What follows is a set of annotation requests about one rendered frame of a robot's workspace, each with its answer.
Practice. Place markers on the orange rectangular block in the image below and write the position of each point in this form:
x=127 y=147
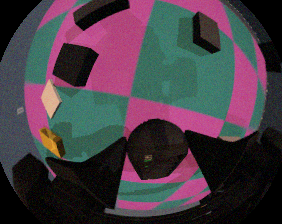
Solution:
x=52 y=142

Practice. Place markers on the beige flat block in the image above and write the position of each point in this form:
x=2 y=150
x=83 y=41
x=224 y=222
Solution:
x=51 y=98

